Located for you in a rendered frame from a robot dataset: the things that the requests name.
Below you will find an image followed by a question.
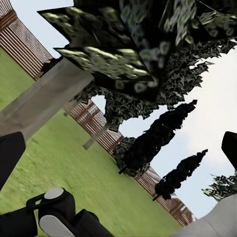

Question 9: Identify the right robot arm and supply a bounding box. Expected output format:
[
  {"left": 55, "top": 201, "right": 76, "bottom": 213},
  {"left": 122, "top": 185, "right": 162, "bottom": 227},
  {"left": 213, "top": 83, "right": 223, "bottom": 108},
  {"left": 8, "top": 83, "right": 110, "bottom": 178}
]
[{"left": 0, "top": 187, "right": 237, "bottom": 237}]

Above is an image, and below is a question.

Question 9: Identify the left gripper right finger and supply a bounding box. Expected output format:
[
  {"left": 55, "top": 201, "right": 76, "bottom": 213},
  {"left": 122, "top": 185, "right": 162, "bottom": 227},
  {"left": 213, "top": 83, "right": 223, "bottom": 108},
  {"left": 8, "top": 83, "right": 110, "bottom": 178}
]
[{"left": 221, "top": 131, "right": 237, "bottom": 172}]

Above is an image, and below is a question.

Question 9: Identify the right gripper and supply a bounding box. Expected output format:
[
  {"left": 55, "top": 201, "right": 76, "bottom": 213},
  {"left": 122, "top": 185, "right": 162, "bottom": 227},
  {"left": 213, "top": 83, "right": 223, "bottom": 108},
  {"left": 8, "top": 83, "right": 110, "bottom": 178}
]
[{"left": 0, "top": 212, "right": 13, "bottom": 237}]

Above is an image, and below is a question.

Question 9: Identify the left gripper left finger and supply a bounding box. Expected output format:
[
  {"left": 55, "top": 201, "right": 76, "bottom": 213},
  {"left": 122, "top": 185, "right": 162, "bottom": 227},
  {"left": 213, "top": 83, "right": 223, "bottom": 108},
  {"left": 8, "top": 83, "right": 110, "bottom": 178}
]
[{"left": 0, "top": 131, "right": 26, "bottom": 191}]

